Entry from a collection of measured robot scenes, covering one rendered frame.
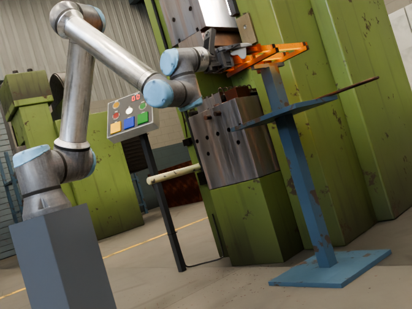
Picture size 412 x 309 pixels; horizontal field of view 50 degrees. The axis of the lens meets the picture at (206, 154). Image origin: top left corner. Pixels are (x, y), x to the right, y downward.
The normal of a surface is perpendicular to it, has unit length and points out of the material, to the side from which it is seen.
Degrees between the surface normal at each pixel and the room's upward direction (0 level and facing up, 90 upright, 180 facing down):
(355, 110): 90
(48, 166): 90
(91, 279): 90
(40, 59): 90
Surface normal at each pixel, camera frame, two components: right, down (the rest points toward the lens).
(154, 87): -0.46, 0.18
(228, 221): -0.66, 0.18
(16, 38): 0.60, -0.20
